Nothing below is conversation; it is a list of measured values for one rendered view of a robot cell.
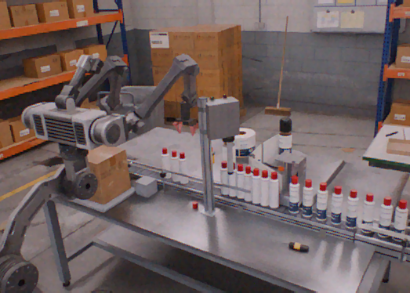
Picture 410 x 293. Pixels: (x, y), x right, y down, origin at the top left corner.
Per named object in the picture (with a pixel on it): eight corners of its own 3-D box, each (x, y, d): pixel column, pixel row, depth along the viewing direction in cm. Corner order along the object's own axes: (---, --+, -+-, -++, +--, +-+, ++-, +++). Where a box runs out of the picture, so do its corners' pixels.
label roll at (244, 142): (234, 159, 289) (233, 139, 284) (223, 149, 307) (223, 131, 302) (259, 153, 295) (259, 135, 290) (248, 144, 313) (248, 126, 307)
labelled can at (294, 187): (300, 210, 223) (301, 175, 215) (296, 215, 219) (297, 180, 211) (291, 207, 226) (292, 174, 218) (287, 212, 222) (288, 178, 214)
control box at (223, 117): (240, 135, 219) (239, 100, 212) (210, 141, 214) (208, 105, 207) (232, 129, 228) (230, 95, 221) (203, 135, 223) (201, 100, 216)
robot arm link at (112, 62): (110, 48, 223) (121, 61, 221) (118, 56, 236) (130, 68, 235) (52, 107, 226) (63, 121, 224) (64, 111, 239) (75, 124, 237)
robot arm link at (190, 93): (176, 58, 200) (192, 72, 197) (185, 51, 201) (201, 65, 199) (179, 95, 241) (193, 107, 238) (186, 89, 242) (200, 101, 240)
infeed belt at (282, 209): (359, 231, 209) (360, 224, 208) (354, 239, 203) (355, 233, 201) (122, 167, 297) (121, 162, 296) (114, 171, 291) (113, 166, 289)
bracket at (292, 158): (306, 157, 224) (306, 155, 224) (298, 164, 216) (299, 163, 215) (283, 153, 231) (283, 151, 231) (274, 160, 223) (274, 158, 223)
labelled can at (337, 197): (342, 221, 211) (345, 186, 203) (339, 226, 207) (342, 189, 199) (331, 218, 214) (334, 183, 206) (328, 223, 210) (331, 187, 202)
